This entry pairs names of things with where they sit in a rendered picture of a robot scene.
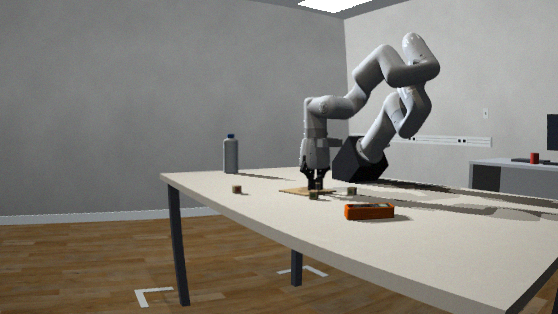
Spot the tan flat square mat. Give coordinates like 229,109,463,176
278,186,336,196

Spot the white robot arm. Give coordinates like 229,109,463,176
304,32,440,163

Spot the grey bottle with blue cap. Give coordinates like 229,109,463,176
224,134,238,173

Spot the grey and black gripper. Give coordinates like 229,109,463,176
300,137,330,191

